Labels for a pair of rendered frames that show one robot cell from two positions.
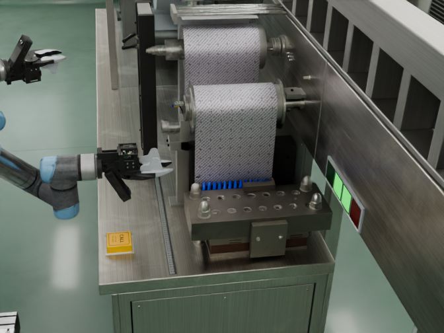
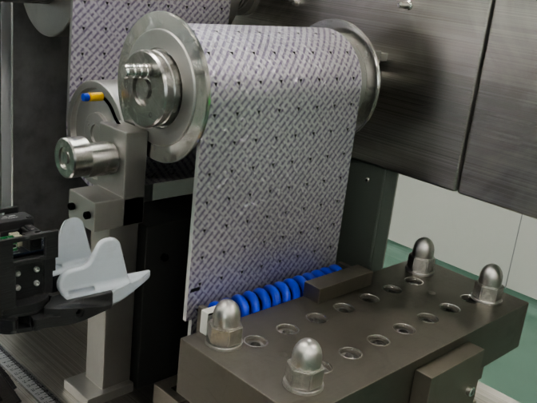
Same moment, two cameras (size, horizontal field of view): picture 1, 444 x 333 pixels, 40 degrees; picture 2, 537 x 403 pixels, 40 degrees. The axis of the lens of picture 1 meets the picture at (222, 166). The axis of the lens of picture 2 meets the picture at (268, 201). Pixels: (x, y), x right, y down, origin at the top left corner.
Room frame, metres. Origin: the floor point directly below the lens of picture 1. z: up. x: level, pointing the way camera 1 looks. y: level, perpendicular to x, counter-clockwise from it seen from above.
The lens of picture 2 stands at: (0.96, 0.41, 1.38)
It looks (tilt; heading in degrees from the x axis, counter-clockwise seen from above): 18 degrees down; 325
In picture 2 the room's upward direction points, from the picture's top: 7 degrees clockwise
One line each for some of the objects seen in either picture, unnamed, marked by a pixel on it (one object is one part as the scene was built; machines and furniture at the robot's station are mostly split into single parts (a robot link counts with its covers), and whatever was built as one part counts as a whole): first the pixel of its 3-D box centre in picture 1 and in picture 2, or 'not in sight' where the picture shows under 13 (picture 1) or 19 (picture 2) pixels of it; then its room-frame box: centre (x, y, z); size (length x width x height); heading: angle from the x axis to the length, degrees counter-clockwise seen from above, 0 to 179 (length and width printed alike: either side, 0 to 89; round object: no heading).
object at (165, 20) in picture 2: (191, 108); (161, 88); (1.61, 0.09, 1.25); 0.15 x 0.01 x 0.15; 11
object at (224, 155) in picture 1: (234, 156); (274, 218); (1.57, -0.04, 1.11); 0.23 x 0.01 x 0.18; 101
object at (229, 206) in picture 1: (256, 210); (369, 342); (1.46, -0.10, 1.00); 0.40 x 0.16 x 0.06; 101
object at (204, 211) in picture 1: (204, 208); (306, 361); (1.39, 0.04, 1.05); 0.04 x 0.04 x 0.04
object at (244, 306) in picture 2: (236, 185); (283, 295); (1.55, -0.05, 1.03); 0.21 x 0.04 x 0.03; 101
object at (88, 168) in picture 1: (90, 166); not in sight; (1.49, 0.37, 1.11); 0.08 x 0.05 x 0.08; 11
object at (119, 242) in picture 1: (119, 242); not in sight; (1.41, 0.29, 0.91); 0.07 x 0.07 x 0.02; 11
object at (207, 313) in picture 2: not in sight; (212, 320); (1.50, 0.07, 1.04); 0.02 x 0.01 x 0.02; 101
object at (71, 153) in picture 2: (164, 125); (73, 157); (1.63, 0.17, 1.18); 0.04 x 0.02 x 0.04; 11
